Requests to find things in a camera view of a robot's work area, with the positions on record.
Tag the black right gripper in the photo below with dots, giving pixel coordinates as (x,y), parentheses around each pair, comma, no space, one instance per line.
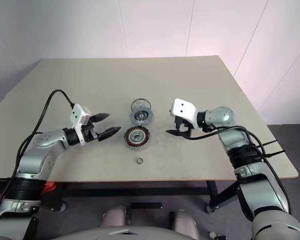
(186,127)

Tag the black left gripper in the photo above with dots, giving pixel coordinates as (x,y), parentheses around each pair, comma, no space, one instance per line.
(88,135)

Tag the grey round metal lid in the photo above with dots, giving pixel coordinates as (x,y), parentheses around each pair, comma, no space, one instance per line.
(141,116)

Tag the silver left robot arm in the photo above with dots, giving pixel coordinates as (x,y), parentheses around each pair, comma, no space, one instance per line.
(50,136)

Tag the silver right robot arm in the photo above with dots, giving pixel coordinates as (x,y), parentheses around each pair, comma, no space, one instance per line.
(265,190)

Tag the motor stator with copper windings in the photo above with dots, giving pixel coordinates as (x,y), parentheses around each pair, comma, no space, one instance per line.
(137,138)

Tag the black flat bar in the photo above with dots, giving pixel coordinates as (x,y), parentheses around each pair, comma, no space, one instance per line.
(146,205)

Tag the orange floor object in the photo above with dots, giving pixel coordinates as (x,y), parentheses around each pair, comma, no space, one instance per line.
(50,188)

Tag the black zip tie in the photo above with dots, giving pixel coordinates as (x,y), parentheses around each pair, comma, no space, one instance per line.
(276,153)
(268,144)

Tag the grey rounded robot knee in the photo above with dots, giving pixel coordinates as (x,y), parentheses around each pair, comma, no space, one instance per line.
(116,216)
(187,225)

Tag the grey robot torso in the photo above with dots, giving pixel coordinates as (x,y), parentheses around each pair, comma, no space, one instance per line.
(140,236)

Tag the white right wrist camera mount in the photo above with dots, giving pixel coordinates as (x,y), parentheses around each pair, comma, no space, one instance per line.
(183,108)

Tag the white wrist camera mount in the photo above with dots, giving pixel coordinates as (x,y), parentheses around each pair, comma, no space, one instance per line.
(183,108)
(77,116)

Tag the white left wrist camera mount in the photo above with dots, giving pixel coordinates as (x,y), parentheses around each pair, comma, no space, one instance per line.
(77,116)

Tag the black table frame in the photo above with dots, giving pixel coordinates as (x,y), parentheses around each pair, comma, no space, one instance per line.
(140,191)

